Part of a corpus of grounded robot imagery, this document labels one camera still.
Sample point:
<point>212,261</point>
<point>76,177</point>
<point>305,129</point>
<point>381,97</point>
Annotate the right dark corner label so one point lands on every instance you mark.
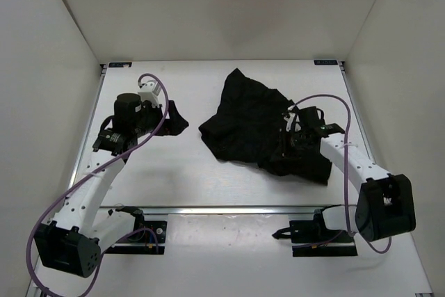
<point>325,62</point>

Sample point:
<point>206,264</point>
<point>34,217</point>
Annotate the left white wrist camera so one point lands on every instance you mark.
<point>149,92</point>

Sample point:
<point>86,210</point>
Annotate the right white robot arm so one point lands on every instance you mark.
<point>385,206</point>

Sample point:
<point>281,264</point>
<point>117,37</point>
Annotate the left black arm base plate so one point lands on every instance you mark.
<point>150,241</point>

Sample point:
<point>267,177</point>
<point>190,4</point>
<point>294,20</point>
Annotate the dark corner label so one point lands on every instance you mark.
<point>119,64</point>
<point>325,62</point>

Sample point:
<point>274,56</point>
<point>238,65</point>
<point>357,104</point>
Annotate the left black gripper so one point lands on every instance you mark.
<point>176,122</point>

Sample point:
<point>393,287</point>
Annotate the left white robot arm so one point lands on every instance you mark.
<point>72,242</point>

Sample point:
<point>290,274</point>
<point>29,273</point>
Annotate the aluminium table front rail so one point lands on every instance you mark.
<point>230,210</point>

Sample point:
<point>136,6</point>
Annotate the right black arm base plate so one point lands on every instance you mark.
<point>312,238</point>

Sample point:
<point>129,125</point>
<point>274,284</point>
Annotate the black pleated skirt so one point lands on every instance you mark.
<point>246,129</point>

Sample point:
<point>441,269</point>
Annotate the left dark corner label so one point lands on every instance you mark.
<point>119,64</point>

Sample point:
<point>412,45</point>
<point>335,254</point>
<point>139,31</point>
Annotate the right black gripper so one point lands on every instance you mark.
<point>286,133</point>

